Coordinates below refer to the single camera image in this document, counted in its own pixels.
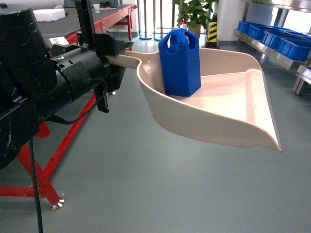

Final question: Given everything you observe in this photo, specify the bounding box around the blue 3D printed part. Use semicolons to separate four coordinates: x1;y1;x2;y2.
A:
158;28;201;97

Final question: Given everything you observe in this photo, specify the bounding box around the stainless steel roller shelf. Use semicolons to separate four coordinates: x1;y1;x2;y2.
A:
234;0;311;96

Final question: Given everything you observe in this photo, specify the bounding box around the green potted plant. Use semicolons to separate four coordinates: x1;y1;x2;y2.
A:
172;0;219;37

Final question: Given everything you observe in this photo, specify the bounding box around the beige plastic scoop tray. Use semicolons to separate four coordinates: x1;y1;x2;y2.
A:
108;48;281;151

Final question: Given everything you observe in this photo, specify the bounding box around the white foam block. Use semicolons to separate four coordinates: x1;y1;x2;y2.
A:
34;9;66;22

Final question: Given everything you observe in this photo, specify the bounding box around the red framed work table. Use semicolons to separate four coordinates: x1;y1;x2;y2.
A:
0;3;138;211

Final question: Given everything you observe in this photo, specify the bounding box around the yellow black striped bollard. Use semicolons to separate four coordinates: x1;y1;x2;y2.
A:
206;14;218;49

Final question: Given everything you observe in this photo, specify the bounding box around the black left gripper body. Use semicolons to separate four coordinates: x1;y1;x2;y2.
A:
94;33;126;113

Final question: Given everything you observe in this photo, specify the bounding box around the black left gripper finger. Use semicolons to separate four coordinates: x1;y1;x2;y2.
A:
112;40;134;55

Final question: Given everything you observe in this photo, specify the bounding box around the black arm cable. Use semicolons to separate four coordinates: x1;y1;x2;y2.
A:
28;77;109;233

